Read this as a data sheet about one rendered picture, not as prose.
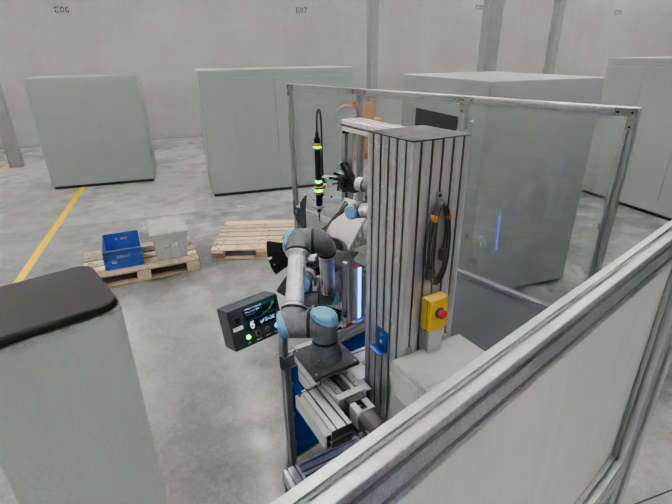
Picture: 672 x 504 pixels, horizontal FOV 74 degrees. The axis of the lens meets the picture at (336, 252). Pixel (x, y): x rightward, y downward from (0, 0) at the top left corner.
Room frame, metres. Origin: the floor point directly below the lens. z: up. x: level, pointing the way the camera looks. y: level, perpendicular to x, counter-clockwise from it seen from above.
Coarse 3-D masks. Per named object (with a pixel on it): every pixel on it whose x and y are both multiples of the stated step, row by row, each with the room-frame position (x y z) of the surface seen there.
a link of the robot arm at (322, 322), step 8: (312, 312) 1.64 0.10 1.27; (320, 312) 1.65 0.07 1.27; (328, 312) 1.65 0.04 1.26; (312, 320) 1.62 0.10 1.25; (320, 320) 1.60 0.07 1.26; (328, 320) 1.60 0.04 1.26; (336, 320) 1.63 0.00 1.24; (312, 328) 1.60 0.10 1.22; (320, 328) 1.60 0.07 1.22; (328, 328) 1.60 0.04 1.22; (336, 328) 1.63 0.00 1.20; (312, 336) 1.60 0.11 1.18; (320, 336) 1.60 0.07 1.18; (328, 336) 1.60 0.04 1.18; (336, 336) 1.62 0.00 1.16; (320, 344) 1.60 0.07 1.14; (328, 344) 1.60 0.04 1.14
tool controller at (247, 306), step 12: (240, 300) 1.82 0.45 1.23; (252, 300) 1.79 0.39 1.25; (264, 300) 1.79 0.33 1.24; (276, 300) 1.83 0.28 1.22; (228, 312) 1.68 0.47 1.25; (240, 312) 1.71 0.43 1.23; (252, 312) 1.74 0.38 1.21; (264, 312) 1.77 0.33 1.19; (276, 312) 1.81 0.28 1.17; (228, 324) 1.67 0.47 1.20; (240, 324) 1.69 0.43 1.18; (264, 324) 1.75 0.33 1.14; (228, 336) 1.68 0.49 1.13; (240, 336) 1.67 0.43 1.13; (252, 336) 1.70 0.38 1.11; (264, 336) 1.74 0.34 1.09; (240, 348) 1.65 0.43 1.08
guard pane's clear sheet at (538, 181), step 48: (336, 96) 3.49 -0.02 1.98; (336, 144) 3.49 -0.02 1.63; (480, 144) 2.54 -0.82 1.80; (528, 144) 2.32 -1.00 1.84; (576, 144) 2.14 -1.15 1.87; (336, 192) 3.50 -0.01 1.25; (480, 192) 2.51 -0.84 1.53; (528, 192) 2.29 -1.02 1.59; (576, 192) 2.11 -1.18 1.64; (480, 240) 2.48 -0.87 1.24; (528, 240) 2.26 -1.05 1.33; (576, 240) 2.07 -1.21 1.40; (528, 288) 2.22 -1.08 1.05
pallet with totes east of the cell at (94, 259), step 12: (96, 252) 4.89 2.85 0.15; (144, 252) 4.91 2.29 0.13; (192, 252) 4.86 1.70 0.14; (84, 264) 4.56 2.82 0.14; (96, 264) 4.56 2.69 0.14; (144, 264) 4.54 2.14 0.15; (156, 264) 4.53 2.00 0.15; (168, 264) 4.54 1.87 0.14; (192, 264) 4.64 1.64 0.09; (108, 276) 4.28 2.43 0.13; (144, 276) 4.42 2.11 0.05; (156, 276) 4.48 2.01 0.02
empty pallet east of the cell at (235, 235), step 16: (224, 224) 5.80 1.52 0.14; (240, 224) 5.78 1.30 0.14; (256, 224) 5.79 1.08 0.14; (272, 224) 5.76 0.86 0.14; (288, 224) 5.75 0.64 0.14; (224, 240) 5.22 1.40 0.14; (240, 240) 5.23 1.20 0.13; (256, 240) 5.20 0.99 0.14; (272, 240) 5.19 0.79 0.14; (224, 256) 4.96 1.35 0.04; (240, 256) 4.99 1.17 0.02; (256, 256) 4.94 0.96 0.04
